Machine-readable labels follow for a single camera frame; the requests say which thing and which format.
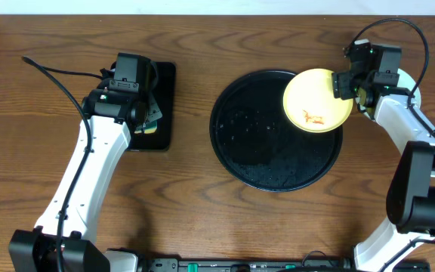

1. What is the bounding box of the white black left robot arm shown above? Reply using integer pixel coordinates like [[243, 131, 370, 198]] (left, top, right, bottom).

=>
[[8, 81, 174, 271]]

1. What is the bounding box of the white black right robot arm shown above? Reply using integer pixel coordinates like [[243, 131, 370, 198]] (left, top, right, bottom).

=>
[[332, 69, 435, 271]]

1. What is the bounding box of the black rectangular water tray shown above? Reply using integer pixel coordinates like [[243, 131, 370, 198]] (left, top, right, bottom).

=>
[[128, 62, 176, 152]]

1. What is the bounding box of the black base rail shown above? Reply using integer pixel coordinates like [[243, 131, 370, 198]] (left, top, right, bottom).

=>
[[141, 257, 432, 272]]

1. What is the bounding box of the mint green plate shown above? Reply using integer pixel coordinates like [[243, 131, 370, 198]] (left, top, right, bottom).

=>
[[397, 69, 421, 108]]

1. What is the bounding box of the green yellow sponge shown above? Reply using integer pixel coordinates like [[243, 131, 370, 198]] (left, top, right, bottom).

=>
[[134, 120, 158, 134]]

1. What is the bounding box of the black round serving tray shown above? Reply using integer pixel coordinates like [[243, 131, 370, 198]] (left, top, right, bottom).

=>
[[209, 70, 343, 192]]

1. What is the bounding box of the yellow plate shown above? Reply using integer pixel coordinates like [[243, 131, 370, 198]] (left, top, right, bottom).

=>
[[282, 69, 353, 133]]

